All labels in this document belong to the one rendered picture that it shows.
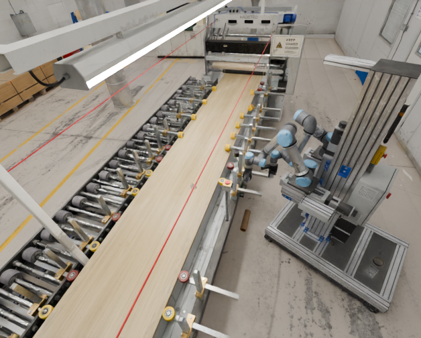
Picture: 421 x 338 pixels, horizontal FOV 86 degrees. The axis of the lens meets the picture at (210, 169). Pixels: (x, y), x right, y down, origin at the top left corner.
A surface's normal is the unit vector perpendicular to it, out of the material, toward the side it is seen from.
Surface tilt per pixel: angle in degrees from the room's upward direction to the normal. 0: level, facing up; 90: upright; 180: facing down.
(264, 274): 0
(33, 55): 90
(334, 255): 0
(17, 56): 90
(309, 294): 0
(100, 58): 61
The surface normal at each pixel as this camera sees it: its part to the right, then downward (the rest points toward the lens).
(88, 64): 0.80, -0.19
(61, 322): -0.05, -0.73
